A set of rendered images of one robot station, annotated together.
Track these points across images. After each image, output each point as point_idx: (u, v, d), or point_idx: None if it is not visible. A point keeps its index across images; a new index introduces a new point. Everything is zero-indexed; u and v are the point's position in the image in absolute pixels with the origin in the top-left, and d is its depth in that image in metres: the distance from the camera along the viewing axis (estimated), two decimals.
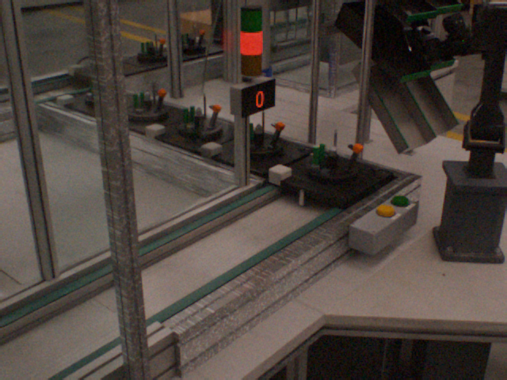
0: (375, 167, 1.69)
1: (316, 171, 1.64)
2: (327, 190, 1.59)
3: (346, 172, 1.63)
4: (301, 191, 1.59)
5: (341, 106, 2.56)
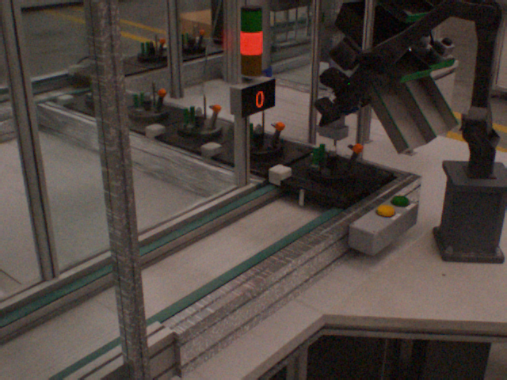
0: (375, 167, 1.69)
1: (316, 171, 1.64)
2: (327, 190, 1.59)
3: (346, 172, 1.63)
4: (301, 191, 1.59)
5: None
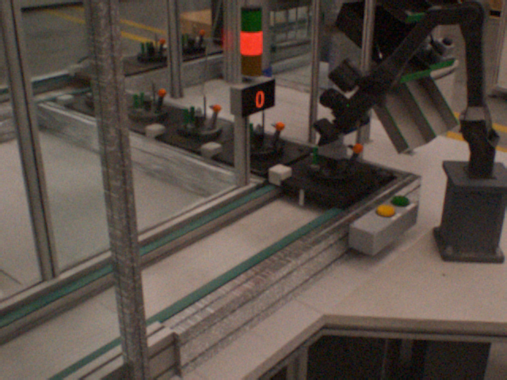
0: (375, 167, 1.69)
1: (316, 171, 1.64)
2: (327, 190, 1.59)
3: (346, 172, 1.63)
4: (301, 191, 1.59)
5: None
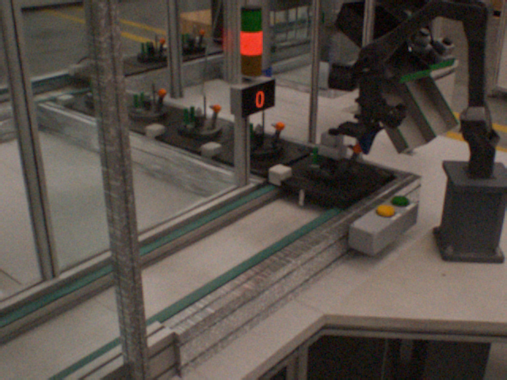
0: (375, 167, 1.69)
1: (316, 171, 1.64)
2: (327, 190, 1.59)
3: (346, 172, 1.63)
4: (301, 191, 1.59)
5: (341, 106, 2.56)
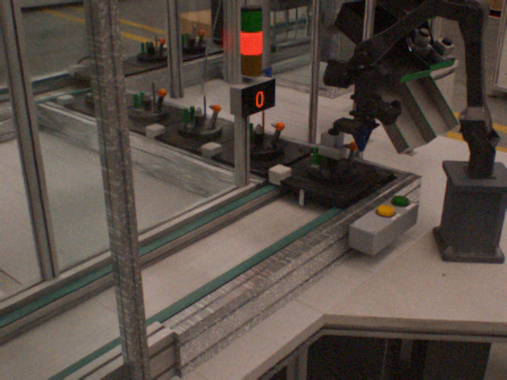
0: (375, 167, 1.69)
1: (316, 171, 1.64)
2: (327, 190, 1.59)
3: (346, 172, 1.63)
4: (301, 191, 1.59)
5: (341, 106, 2.56)
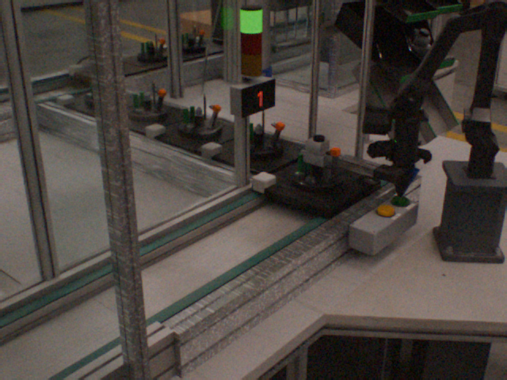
0: (362, 174, 1.65)
1: (301, 179, 1.59)
2: (312, 199, 1.54)
3: (332, 180, 1.58)
4: None
5: (341, 106, 2.56)
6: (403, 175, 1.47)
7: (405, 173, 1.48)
